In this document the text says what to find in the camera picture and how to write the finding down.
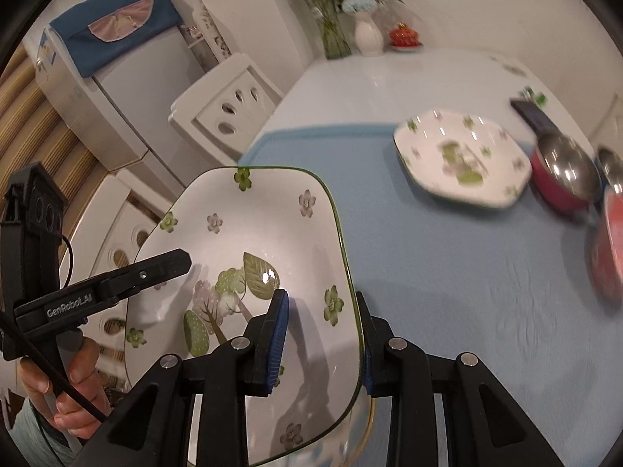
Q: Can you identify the grey refrigerator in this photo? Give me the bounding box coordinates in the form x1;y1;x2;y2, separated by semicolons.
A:
24;10;205;186

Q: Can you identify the black smartphone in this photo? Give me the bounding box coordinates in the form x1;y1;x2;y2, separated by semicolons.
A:
510;99;556;132

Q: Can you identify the glass vase with green stems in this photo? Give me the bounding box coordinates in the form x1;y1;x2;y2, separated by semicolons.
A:
265;0;354;59

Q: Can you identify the pink steel-lined bowl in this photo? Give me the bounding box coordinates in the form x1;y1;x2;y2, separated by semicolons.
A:
530;132;603;215

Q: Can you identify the blue refrigerator cover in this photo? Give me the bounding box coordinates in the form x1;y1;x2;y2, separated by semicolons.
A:
49;0;186;79

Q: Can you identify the blue steel-lined bowl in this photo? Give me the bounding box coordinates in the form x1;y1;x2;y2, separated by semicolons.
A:
596;146;623;195

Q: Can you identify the square floral plate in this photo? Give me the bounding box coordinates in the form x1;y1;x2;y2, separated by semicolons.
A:
123;165;365;467

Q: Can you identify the person's left hand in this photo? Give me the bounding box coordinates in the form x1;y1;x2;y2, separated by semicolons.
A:
19;338;110;441

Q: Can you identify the white vase with flowers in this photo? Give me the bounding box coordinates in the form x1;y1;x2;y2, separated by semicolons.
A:
336;0;414;56

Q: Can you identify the person's left forearm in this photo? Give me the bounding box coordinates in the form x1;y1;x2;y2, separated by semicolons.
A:
10;399;79;467

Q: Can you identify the white wooden chair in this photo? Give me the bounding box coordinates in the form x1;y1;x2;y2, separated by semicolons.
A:
168;53;285;166
90;170;195;395

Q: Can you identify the red bowl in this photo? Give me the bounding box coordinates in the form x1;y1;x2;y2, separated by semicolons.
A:
586;187;623;305

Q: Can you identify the white patterned board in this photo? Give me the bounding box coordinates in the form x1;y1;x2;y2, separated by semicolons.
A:
178;0;234;66

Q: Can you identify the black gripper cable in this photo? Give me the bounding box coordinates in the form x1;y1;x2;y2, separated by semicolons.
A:
0;236;108;421

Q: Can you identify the octagonal floral plate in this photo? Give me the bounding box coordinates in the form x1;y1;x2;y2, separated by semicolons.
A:
393;109;532;211

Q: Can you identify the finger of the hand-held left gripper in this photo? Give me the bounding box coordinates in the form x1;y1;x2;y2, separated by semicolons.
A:
95;249;192;302

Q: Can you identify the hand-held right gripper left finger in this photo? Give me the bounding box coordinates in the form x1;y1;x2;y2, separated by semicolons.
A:
85;288;290;467

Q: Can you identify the blue table mat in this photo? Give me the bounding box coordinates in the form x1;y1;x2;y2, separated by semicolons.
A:
238;124;623;467

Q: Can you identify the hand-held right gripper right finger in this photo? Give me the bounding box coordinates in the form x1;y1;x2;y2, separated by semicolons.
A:
354;292;565;467

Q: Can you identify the gold-rimmed white plate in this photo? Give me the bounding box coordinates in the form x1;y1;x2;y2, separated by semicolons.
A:
311;396;375;467

